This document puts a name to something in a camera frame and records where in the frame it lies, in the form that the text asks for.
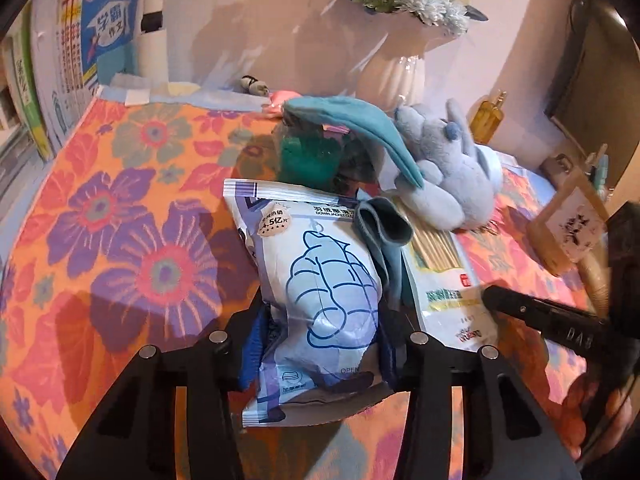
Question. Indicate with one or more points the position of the blue cover textbook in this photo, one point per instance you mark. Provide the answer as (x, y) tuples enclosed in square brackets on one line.
[(106, 40)]

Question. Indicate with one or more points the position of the green mesh pouch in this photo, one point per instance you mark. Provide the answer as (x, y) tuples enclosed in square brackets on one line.
[(307, 157)]

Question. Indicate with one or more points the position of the black monitor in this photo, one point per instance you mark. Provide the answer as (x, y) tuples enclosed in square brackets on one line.
[(594, 96)]

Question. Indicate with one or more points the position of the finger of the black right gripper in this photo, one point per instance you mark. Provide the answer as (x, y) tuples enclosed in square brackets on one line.
[(555, 321)]

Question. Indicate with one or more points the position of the pink small cloth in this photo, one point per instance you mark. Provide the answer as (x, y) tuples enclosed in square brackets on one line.
[(274, 107)]

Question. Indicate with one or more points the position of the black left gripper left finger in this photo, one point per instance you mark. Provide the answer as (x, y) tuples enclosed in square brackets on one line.
[(131, 433)]

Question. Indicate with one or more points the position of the teal plush cloth piece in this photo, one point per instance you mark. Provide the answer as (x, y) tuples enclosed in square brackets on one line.
[(361, 117)]

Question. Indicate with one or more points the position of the small panda figure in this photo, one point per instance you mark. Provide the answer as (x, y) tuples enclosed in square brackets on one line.
[(254, 86)]

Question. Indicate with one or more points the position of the green spine book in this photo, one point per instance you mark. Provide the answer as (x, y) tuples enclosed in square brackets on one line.
[(26, 90)]

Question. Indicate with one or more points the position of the right hand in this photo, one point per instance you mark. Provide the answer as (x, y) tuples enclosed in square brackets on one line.
[(572, 428)]

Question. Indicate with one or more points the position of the floral orange tablecloth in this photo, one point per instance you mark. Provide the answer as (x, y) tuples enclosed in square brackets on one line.
[(129, 241)]

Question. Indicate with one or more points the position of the light blue plush toy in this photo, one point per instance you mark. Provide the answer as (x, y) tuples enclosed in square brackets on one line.
[(456, 193)]

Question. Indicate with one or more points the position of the white ribbed vase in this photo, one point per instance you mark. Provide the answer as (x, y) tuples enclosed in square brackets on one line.
[(396, 74)]

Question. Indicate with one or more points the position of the cotton swab bag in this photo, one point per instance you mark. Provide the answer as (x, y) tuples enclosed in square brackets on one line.
[(444, 291)]

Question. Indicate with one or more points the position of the blue folded sock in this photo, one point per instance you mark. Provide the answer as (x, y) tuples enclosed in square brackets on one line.
[(385, 232)]

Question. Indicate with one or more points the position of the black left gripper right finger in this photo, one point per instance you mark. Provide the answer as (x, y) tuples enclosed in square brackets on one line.
[(506, 433)]

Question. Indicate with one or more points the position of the brown paper box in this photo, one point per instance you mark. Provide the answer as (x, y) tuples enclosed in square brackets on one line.
[(569, 225)]

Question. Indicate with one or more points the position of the amber glass bottle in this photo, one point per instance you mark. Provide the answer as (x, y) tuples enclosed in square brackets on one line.
[(488, 118)]

